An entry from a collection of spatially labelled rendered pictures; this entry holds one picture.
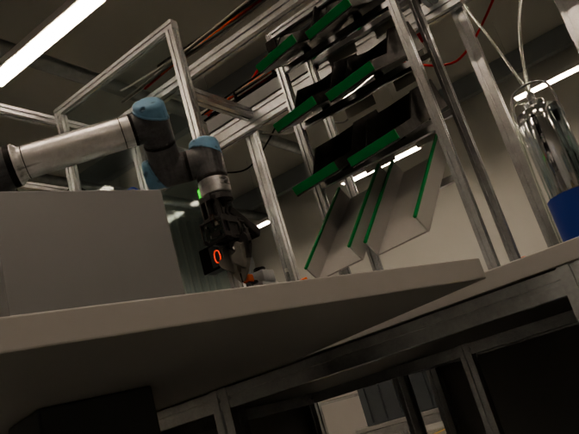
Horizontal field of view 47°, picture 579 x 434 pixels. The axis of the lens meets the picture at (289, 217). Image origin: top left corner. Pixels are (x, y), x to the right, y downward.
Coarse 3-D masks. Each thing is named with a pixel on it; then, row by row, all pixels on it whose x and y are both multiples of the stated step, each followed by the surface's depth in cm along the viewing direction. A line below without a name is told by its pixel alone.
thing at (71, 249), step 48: (0, 192) 89; (48, 192) 93; (96, 192) 97; (144, 192) 102; (0, 240) 87; (48, 240) 90; (96, 240) 94; (144, 240) 99; (0, 288) 86; (48, 288) 88; (96, 288) 91; (144, 288) 95
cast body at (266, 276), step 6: (258, 270) 158; (264, 270) 158; (270, 270) 160; (258, 276) 158; (264, 276) 157; (270, 276) 159; (258, 282) 156; (264, 282) 156; (270, 282) 158; (276, 282) 160
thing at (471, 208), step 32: (320, 0) 161; (416, 0) 166; (288, 32) 168; (352, 32) 176; (416, 64) 144; (288, 96) 164; (448, 96) 158; (448, 160) 138; (480, 160) 152; (320, 192) 156; (352, 192) 170; (480, 224) 133; (512, 256) 146
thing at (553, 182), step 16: (544, 80) 204; (512, 96) 209; (528, 96) 205; (512, 112) 209; (528, 112) 200; (544, 112) 197; (560, 112) 198; (528, 128) 200; (544, 128) 196; (560, 128) 195; (528, 144) 201; (544, 144) 196; (560, 144) 194; (576, 144) 196; (544, 160) 196; (560, 160) 193; (576, 160) 193; (544, 176) 197; (560, 176) 192; (576, 176) 191; (560, 192) 192
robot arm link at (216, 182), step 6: (204, 180) 156; (210, 180) 156; (216, 180) 156; (222, 180) 157; (228, 180) 157; (198, 186) 159; (204, 186) 156; (210, 186) 156; (216, 186) 156; (222, 186) 156; (228, 186) 158; (204, 192) 156; (210, 192) 155; (216, 192) 156
